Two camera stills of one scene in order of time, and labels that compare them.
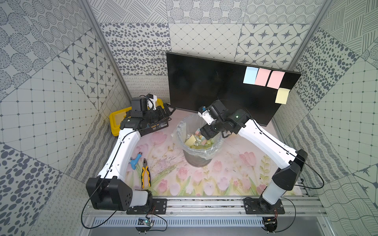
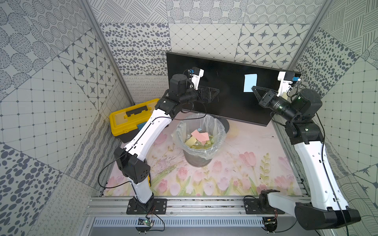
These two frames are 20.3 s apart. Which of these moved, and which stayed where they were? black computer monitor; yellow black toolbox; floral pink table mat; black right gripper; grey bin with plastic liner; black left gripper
Moved: black right gripper; black left gripper
Stayed: floral pink table mat; black computer monitor; grey bin with plastic liner; yellow black toolbox
